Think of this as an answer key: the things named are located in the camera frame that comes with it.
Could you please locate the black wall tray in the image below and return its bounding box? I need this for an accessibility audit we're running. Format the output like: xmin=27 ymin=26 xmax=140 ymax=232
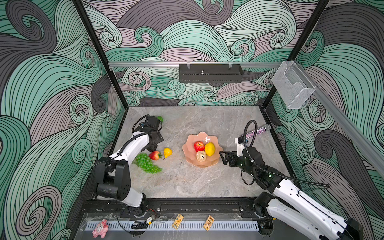
xmin=179 ymin=65 xmax=244 ymax=85

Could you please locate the red fake strawberry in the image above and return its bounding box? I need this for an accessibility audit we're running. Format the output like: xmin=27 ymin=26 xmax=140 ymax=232
xmin=149 ymin=151 xmax=163 ymax=161

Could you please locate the yellow tag right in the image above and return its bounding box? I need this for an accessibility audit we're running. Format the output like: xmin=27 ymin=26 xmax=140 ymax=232
xmin=203 ymin=215 xmax=215 ymax=232

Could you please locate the white slotted cable duct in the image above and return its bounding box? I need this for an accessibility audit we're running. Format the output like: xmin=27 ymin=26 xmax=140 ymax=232
xmin=84 ymin=220 xmax=260 ymax=232

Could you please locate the pink plush toy left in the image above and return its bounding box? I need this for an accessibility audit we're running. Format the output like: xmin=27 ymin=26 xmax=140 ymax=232
xmin=92 ymin=220 xmax=109 ymax=239

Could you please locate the aluminium right rail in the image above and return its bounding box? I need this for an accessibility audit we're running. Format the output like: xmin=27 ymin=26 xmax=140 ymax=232
xmin=297 ymin=64 xmax=384 ymax=175

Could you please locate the black corner frame post left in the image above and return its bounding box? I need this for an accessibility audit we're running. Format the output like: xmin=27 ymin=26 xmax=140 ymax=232
xmin=73 ymin=0 xmax=129 ymax=112

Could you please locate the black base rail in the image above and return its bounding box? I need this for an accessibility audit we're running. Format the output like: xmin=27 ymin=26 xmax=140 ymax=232
xmin=81 ymin=197 xmax=263 ymax=220

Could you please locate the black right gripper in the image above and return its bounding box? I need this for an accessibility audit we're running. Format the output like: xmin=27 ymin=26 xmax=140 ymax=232
xmin=219 ymin=149 xmax=259 ymax=180

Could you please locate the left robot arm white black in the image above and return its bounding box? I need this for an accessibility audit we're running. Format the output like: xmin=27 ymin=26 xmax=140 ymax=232
xmin=93 ymin=115 xmax=164 ymax=208

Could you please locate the yellow tag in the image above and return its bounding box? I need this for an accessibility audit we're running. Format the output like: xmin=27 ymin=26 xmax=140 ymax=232
xmin=172 ymin=214 xmax=184 ymax=230
xmin=203 ymin=215 xmax=215 ymax=232

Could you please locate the aluminium rail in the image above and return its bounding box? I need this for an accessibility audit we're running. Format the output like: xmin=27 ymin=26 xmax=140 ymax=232
xmin=297 ymin=64 xmax=384 ymax=175
xmin=108 ymin=61 xmax=281 ymax=68

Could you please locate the green fake grape bunch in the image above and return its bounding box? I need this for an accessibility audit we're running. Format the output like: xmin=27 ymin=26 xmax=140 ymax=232
xmin=133 ymin=153 xmax=163 ymax=174

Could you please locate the dark fake avocado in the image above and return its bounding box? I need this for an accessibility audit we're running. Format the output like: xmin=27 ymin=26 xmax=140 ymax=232
xmin=147 ymin=145 xmax=158 ymax=153

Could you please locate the yellow fake lemon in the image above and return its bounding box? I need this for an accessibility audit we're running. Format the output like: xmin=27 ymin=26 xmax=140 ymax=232
xmin=205 ymin=142 xmax=216 ymax=157

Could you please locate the black corner frame post right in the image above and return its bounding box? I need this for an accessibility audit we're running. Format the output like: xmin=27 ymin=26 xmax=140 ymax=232
xmin=261 ymin=0 xmax=329 ymax=111

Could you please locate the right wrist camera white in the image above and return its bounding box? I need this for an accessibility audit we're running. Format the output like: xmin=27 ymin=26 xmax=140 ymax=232
xmin=235 ymin=137 xmax=245 ymax=157

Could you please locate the yellow tag left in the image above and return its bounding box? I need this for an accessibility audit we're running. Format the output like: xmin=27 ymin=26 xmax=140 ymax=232
xmin=172 ymin=214 xmax=184 ymax=230

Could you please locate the pink scalloped fruit bowl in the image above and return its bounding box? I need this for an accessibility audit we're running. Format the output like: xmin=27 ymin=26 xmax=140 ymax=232
xmin=182 ymin=132 xmax=223 ymax=168

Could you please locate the aluminium back rail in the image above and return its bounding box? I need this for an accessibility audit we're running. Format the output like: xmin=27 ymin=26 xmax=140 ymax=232
xmin=108 ymin=61 xmax=281 ymax=68

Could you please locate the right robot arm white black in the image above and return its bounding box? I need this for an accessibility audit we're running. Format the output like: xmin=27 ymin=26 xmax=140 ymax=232
xmin=220 ymin=120 xmax=364 ymax=240

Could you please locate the purple glitter tube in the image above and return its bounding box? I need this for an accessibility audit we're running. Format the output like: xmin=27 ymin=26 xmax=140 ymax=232
xmin=246 ymin=124 xmax=271 ymax=139

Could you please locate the small yellow fake pear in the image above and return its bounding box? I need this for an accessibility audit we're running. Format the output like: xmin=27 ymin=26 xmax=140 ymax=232
xmin=163 ymin=148 xmax=173 ymax=159

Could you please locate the red fake apple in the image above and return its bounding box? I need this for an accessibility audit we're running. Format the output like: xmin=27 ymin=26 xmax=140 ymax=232
xmin=194 ymin=141 xmax=205 ymax=152

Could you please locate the black corner frame post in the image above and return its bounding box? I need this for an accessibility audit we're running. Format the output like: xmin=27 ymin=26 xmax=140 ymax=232
xmin=261 ymin=0 xmax=329 ymax=111
xmin=73 ymin=0 xmax=129 ymax=112

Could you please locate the clear acrylic wall box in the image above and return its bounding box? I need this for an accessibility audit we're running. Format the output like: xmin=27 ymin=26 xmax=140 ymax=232
xmin=272 ymin=61 xmax=316 ymax=110

